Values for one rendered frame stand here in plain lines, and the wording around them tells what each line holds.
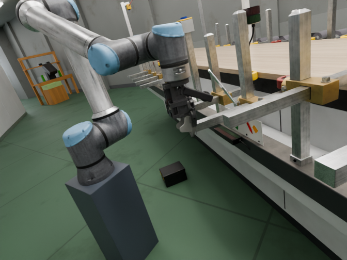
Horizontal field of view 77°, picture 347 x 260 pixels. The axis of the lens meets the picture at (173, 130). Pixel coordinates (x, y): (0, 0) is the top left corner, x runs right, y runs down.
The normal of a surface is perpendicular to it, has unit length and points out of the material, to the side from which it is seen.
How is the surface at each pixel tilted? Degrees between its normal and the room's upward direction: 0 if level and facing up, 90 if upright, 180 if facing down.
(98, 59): 92
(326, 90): 90
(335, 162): 0
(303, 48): 90
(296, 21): 90
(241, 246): 0
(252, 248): 0
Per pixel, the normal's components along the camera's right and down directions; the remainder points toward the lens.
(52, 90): 0.81, 0.04
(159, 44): -0.66, 0.41
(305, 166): -0.24, -0.89
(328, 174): -0.92, 0.33
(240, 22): 0.30, 0.32
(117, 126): 0.64, 0.02
